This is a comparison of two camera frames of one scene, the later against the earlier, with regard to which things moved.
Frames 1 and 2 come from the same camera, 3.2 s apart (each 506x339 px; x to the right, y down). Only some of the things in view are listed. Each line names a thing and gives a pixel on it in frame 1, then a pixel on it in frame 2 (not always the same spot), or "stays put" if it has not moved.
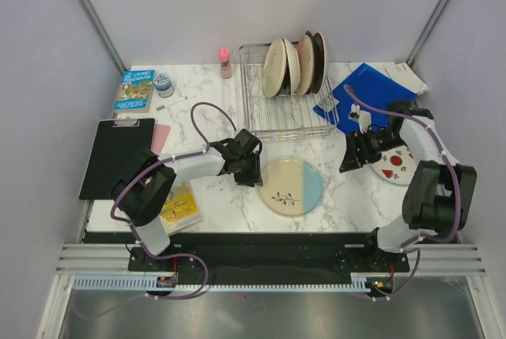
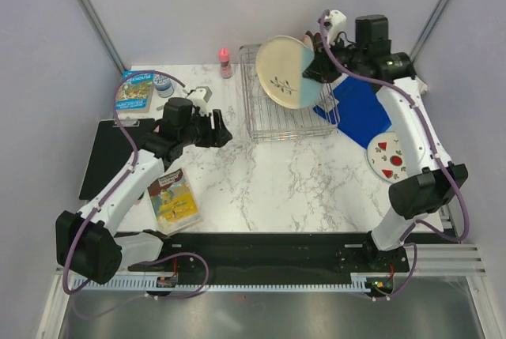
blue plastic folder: (368, 90) stays put
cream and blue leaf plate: (291, 187) -> (281, 63)
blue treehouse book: (135, 91) stays put
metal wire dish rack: (292, 116) stays put
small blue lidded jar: (164, 84) stays put
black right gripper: (354, 159) -> (319, 69)
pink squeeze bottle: (224, 56) stays put
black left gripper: (254, 177) -> (215, 137)
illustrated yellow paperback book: (181, 209) stays put
